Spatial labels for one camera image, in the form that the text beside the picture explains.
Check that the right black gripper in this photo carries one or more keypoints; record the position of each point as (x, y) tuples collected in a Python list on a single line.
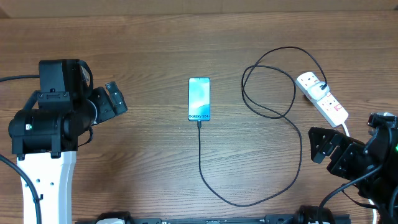
[(338, 147)]

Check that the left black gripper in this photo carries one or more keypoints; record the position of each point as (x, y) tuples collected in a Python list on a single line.
[(107, 109)]

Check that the white power strip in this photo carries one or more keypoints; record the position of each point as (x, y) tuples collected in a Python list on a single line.
[(329, 107)]

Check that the blue Galaxy smartphone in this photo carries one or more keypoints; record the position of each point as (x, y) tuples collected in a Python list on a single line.
[(199, 99)]

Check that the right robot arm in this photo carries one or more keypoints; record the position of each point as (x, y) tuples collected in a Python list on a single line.
[(379, 185)]

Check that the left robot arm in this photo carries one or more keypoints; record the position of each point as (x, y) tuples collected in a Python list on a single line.
[(45, 135)]

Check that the white charger plug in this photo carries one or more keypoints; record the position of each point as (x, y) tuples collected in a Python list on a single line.
[(318, 91)]

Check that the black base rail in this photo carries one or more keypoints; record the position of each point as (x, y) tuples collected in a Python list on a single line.
[(268, 219)]

